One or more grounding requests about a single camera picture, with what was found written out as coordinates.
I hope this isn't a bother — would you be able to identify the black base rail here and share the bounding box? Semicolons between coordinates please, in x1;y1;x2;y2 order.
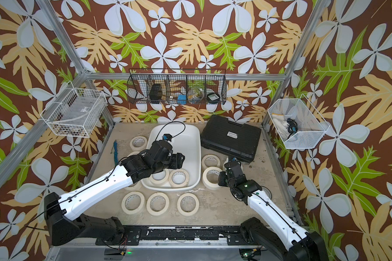
96;225;255;249

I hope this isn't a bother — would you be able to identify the black cable in basket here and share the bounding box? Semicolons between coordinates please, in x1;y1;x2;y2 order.
286;118;299;139

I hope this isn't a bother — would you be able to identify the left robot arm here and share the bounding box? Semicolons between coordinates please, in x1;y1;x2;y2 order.
44;138;185;246

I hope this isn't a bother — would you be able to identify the white plastic storage box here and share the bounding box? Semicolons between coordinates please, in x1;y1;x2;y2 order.
142;122;201;192

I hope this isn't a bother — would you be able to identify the black plastic tool case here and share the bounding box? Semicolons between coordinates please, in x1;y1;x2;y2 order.
200;115;261;163

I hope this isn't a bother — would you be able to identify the black box in basket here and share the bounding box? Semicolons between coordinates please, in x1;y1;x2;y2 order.
149;84;163;103

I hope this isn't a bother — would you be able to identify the blue item in basket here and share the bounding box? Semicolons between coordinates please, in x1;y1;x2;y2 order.
176;95;187;105

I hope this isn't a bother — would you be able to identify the white mesh basket right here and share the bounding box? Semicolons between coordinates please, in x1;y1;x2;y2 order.
268;95;330;150

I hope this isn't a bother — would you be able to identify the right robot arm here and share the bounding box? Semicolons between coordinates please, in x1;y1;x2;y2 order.
218;161;329;261

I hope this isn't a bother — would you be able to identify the masking tape roll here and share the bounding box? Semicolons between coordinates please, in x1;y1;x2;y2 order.
222;158;229;171
128;151;140;157
169;169;189;188
121;191;146;215
130;136;148;151
177;193;200;216
201;154;221;171
149;169;169;188
202;167;222;190
147;192;170;216
124;181;142;191

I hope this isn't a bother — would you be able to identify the white wire basket left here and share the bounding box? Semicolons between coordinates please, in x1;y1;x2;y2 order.
40;82;107;138

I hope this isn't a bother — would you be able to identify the black wire basket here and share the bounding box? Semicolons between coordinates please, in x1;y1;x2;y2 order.
126;68;227;105

